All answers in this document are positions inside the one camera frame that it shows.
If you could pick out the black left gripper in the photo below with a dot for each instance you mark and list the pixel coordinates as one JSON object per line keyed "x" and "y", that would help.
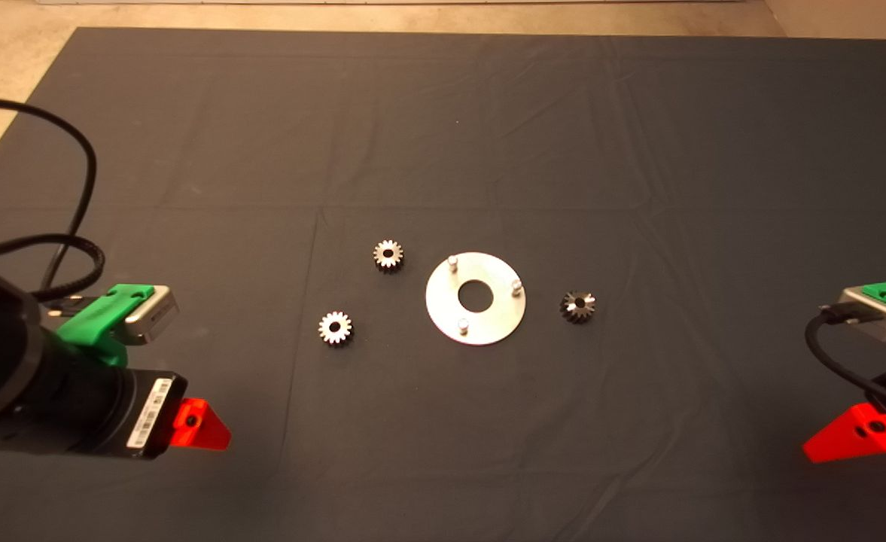
{"x": 96, "y": 406}

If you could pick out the shiny steel spur gear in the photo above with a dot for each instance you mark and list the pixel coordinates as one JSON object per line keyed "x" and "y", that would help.
{"x": 380, "y": 257}
{"x": 327, "y": 329}

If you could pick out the round metal carrier plate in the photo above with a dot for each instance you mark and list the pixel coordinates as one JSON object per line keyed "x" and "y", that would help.
{"x": 488, "y": 324}

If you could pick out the dark steel gear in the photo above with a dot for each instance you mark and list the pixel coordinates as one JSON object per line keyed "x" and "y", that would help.
{"x": 570, "y": 310}

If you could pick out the dark grey table cloth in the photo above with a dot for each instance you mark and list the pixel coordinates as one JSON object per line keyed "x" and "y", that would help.
{"x": 442, "y": 150}

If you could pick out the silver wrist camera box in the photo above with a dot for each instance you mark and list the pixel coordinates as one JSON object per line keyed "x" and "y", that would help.
{"x": 875, "y": 325}
{"x": 153, "y": 316}

